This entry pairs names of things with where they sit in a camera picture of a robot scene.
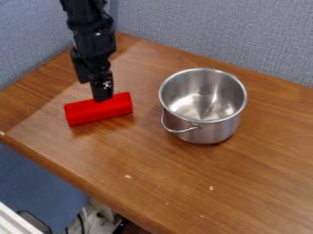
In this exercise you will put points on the stainless steel pot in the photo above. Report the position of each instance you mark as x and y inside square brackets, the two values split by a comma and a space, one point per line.
[203, 100]

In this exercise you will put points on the white device under table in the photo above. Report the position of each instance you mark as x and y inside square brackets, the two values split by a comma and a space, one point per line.
[96, 219]

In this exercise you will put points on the red rectangular block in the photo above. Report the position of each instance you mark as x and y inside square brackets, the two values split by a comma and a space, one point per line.
[90, 111]

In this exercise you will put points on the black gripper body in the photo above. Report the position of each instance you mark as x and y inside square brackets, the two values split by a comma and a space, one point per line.
[95, 43]

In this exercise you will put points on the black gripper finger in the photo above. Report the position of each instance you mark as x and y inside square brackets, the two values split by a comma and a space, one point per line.
[102, 85]
[80, 65]

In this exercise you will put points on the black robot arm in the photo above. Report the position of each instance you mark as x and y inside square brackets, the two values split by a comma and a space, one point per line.
[87, 12]

